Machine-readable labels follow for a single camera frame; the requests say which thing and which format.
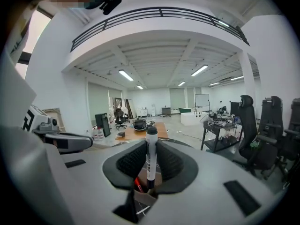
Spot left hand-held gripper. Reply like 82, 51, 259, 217
22, 104, 94, 154

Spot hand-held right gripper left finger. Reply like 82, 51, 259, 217
44, 140, 149, 225

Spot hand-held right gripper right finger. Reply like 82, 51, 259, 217
139, 141, 281, 225

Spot brown pen holder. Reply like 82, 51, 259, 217
133, 165, 165, 206

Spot white whiteboard marker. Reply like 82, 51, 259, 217
145, 126, 158, 189

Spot red-handled tool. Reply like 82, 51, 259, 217
134, 177, 144, 194

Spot group of red-label bottles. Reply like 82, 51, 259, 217
92, 126, 104, 141

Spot black monitor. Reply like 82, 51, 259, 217
94, 112, 112, 138

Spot black swivel chair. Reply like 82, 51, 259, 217
114, 108, 129, 130

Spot black metal cart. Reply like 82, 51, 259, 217
200, 112, 244, 153

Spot leaning picture frames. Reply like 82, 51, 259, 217
123, 98, 137, 120

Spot black helmet case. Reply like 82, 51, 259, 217
133, 119, 148, 132

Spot white cabinet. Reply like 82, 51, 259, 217
136, 107, 149, 118

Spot rectangular wooden desk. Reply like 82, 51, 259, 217
114, 121, 170, 142

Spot black office chair with headrest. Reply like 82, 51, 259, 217
233, 94, 279, 177

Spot group of ceiling tube lights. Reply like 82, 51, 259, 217
118, 64, 245, 90

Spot boxy computer device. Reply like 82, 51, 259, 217
230, 101, 242, 117

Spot whiteboard on stand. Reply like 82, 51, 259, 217
195, 93, 210, 113

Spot black mesh office chair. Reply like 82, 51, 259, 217
256, 96, 293, 180
283, 98, 300, 173

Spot black balcony railing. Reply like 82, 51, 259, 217
69, 6, 251, 53

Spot black head-worn camera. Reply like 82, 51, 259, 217
99, 0, 123, 15

